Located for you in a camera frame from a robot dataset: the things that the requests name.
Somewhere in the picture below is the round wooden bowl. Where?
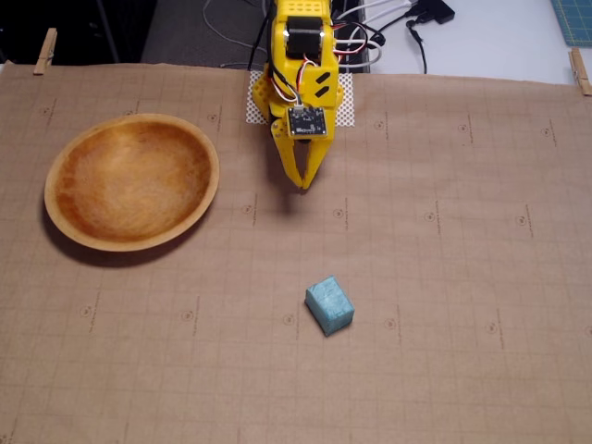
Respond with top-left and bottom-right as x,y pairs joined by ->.
43,113 -> 221,253

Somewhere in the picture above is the small black camera board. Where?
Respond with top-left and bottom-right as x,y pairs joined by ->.
287,105 -> 327,139

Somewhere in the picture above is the red white black servo wire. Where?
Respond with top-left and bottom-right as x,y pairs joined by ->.
333,22 -> 388,59

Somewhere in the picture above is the brown gridded paper mat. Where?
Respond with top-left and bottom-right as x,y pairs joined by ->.
0,62 -> 592,444

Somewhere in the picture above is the blue block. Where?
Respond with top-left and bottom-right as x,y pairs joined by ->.
303,275 -> 355,338

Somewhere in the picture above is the looped white cable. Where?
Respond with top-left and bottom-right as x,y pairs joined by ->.
339,39 -> 385,71

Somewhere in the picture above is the white perforated base mat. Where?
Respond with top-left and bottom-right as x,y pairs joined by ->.
244,70 -> 357,127

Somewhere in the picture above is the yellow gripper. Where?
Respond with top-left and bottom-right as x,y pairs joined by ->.
265,16 -> 341,190

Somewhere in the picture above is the wooden clothespin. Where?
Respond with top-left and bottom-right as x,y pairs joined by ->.
567,47 -> 592,97
32,27 -> 58,76

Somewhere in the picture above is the yellow robot base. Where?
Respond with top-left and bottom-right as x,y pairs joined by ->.
252,73 -> 346,119

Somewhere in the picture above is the black power adapter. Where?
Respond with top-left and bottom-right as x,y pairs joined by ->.
406,0 -> 457,25

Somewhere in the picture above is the green cutting mat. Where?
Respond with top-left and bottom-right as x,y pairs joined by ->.
552,0 -> 592,47

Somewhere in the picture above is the white cable to adapter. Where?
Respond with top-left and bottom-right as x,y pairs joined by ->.
332,0 -> 415,24

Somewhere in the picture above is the black adapter cable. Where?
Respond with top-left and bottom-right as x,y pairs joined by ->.
405,17 -> 429,75

